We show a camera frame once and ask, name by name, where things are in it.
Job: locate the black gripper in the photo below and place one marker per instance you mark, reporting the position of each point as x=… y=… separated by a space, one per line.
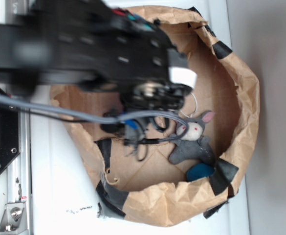
x=151 y=97

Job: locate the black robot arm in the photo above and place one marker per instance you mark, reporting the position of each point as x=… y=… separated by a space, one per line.
x=99 y=49

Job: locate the grey plush bunny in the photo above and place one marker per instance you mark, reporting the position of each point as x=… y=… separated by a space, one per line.
x=194 y=145

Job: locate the blue round object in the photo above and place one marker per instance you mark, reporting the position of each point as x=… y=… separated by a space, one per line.
x=199 y=171

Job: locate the brown paper bag bin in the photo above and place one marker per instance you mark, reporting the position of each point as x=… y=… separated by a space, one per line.
x=153 y=188

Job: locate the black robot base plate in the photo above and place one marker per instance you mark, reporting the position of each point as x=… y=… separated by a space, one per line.
x=9 y=136

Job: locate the aluminium extrusion rail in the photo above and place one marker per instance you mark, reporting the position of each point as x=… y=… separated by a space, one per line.
x=19 y=186

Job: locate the metal corner bracket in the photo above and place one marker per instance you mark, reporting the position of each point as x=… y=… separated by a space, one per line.
x=14 y=219

